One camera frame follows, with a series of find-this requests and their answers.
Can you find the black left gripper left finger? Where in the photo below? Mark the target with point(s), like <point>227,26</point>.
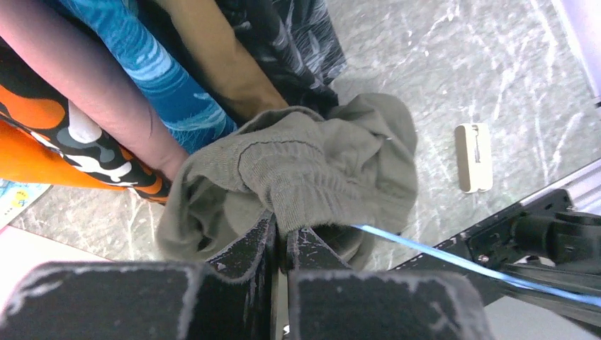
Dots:
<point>226,297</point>

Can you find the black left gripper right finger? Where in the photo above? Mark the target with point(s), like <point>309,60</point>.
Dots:
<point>327,299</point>

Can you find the olive green shorts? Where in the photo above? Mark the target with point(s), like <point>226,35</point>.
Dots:
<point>353,167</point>

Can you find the blue wire hanger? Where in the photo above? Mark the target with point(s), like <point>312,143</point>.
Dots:
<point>476,268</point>

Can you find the blue patterned shorts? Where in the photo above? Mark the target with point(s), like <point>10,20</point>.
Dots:
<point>192,116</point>

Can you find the orange hanging shorts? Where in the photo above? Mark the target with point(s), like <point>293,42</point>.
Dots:
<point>25,160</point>

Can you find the dark leaf-print shorts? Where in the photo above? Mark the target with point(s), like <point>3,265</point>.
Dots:
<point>295,44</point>

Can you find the brown hanging shorts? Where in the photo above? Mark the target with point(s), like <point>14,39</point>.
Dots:
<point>220,61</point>

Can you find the black orange patterned shorts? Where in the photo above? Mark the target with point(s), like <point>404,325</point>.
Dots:
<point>31,105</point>

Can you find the pink hanging shorts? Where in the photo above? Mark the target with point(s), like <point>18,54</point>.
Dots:
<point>87,74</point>

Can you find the white stapler on table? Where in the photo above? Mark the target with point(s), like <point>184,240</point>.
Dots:
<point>474,157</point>

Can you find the pink clipboard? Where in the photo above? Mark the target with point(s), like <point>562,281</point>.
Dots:
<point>22,251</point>

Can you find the blue correction tape package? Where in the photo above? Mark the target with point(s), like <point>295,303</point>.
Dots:
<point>17,197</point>

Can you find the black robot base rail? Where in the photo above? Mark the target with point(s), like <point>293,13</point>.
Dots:
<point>545,242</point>

